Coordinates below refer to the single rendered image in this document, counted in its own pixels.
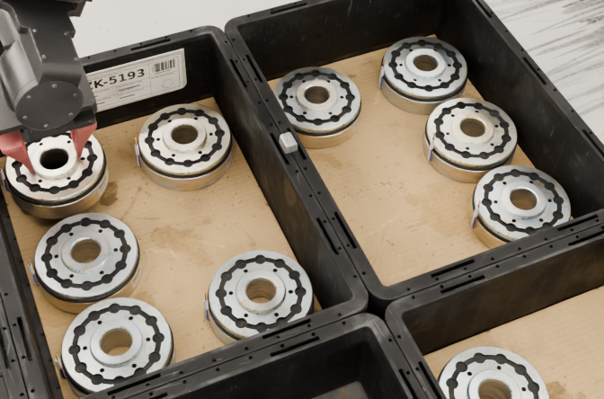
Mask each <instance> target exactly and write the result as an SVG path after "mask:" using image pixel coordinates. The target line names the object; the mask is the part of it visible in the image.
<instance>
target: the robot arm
mask: <svg viewBox="0 0 604 399"><path fill-rule="evenodd" d="M92 1H93V0H0V149H1V151H2V153H3V154H4V155H7V156H9V157H11V158H12V159H14V160H16V161H18V162H20V163H22V164H23V165H24V166H25V167H26V168H27V169H28V170H29V171H30V172H33V168H32V165H31V160H30V158H29V154H28V151H27V148H26V146H25V144H24V142H28V143H29V142H32V141H36V140H40V139H43V138H46V137H51V136H55V135H57V134H61V133H64V132H68V131H70V134H71V138H72V140H73V144H74V147H75V151H76V154H77V157H78V158H80V157H81V156H82V153H83V150H84V145H85V143H86V142H87V140H88V139H89V138H90V136H91V135H92V134H93V132H94V131H95V129H96V127H97V122H96V118H95V115H94V114H95V113H96V112H97V111H98V107H97V102H96V99H95V97H94V94H93V90H92V88H91V86H90V84H89V81H88V79H87V76H86V74H85V71H84V68H83V66H82V63H81V62H80V59H79V56H78V55H77V52H76V48H75V45H74V43H73V41H72V39H73V38H74V37H75V35H76V29H75V27H74V25H73V23H72V21H71V19H70V17H80V16H81V14H82V11H83V10H84V6H85V3H86V2H92ZM20 131H21V132H20Z"/></svg>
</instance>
